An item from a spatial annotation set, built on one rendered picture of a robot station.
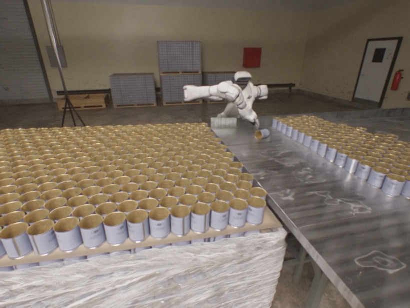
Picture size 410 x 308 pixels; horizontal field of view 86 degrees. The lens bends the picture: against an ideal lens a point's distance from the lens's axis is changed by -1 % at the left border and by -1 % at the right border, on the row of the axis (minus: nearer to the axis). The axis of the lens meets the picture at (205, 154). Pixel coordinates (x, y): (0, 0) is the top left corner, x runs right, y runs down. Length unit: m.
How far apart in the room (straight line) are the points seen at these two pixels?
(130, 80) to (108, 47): 2.12
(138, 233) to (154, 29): 9.21
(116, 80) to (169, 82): 1.71
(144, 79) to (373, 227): 7.58
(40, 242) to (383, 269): 0.99
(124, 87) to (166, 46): 1.91
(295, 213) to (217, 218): 0.32
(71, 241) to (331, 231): 0.84
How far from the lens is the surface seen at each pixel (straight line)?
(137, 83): 8.03
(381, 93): 8.84
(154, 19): 9.75
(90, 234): 0.78
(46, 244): 0.83
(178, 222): 0.76
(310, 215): 0.96
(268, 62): 10.95
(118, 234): 0.77
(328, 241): 0.88
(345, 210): 1.05
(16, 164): 1.36
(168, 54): 8.04
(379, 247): 0.94
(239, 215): 0.80
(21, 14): 10.51
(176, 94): 8.17
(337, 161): 1.41
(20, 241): 0.85
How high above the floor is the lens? 1.63
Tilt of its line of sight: 24 degrees down
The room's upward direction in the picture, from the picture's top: straight up
